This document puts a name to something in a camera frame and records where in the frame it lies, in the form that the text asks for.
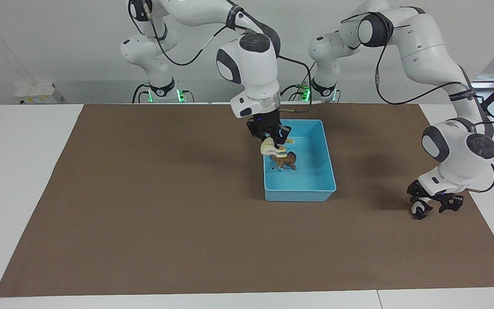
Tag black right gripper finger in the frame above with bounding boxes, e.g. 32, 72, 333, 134
274, 126, 292, 147
247, 122, 270, 143

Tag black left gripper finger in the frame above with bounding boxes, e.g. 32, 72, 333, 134
439, 196, 464, 214
410, 197, 434, 220

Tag black and white panda toy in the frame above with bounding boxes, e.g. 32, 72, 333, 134
411, 200, 428, 220

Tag white horse toy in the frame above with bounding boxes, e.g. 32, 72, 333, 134
259, 136, 295, 156

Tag brown lion toy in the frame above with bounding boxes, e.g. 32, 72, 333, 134
270, 151, 298, 172

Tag light blue plastic storage box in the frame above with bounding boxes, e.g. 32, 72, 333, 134
262, 119, 337, 202

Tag white power strip box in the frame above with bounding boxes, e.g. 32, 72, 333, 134
15, 83, 64, 105

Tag brown table mat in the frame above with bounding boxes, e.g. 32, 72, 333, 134
0, 103, 494, 298

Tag black left base cable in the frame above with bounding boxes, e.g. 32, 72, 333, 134
277, 64, 317, 102

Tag black base cable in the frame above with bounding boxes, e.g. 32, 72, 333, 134
132, 83, 151, 104
277, 64, 317, 102

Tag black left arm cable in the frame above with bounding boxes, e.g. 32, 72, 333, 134
340, 12, 494, 194

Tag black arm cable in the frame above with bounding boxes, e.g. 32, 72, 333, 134
142, 0, 314, 115
340, 12, 494, 194

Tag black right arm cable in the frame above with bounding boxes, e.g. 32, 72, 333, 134
142, 0, 314, 115

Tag black right base cable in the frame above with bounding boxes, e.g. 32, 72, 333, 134
132, 83, 151, 104

